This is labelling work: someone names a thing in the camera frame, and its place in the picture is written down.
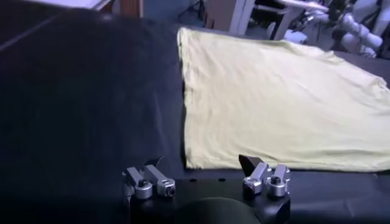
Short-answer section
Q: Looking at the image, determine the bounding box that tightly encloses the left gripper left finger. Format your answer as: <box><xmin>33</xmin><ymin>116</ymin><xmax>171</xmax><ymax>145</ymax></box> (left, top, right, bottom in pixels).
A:
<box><xmin>121</xmin><ymin>156</ymin><xmax>177</xmax><ymax>200</ymax></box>

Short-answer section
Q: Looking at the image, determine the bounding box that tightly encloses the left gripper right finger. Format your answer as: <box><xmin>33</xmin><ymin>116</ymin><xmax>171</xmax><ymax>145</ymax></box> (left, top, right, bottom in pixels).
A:
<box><xmin>238</xmin><ymin>154</ymin><xmax>292</xmax><ymax>198</ymax></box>

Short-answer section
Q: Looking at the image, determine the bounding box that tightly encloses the yellow-green t-shirt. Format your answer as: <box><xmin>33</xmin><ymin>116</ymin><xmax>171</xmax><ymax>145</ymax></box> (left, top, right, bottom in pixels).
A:
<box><xmin>177</xmin><ymin>27</ymin><xmax>390</xmax><ymax>173</ymax></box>

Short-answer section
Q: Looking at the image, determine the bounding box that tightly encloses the large black table cover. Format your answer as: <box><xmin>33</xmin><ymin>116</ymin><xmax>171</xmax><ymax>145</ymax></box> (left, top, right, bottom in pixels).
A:
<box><xmin>0</xmin><ymin>7</ymin><xmax>390</xmax><ymax>224</ymax></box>

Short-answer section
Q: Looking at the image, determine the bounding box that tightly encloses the white standing desk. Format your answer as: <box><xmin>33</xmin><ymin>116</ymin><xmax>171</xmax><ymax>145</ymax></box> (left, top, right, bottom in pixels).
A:
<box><xmin>268</xmin><ymin>0</ymin><xmax>330</xmax><ymax>42</ymax></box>

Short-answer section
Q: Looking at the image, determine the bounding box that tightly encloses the tall white cardboard box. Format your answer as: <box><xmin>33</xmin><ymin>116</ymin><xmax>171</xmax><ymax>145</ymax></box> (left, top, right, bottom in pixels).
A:
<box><xmin>204</xmin><ymin>0</ymin><xmax>255</xmax><ymax>34</ymax></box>

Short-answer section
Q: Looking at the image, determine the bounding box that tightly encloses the white humanoid robot wheeled base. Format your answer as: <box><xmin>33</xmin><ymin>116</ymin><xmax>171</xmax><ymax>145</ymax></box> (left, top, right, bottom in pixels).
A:
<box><xmin>330</xmin><ymin>12</ymin><xmax>385</xmax><ymax>58</ymax></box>

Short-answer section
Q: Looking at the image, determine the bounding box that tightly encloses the light wooden table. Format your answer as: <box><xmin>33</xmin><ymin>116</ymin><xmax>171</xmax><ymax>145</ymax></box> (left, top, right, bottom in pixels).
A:
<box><xmin>100</xmin><ymin>0</ymin><xmax>144</xmax><ymax>18</ymax></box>

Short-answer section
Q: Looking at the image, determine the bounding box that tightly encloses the white rectangular table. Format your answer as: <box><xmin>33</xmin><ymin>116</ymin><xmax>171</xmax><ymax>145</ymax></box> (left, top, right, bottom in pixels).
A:
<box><xmin>24</xmin><ymin>0</ymin><xmax>113</xmax><ymax>12</ymax></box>

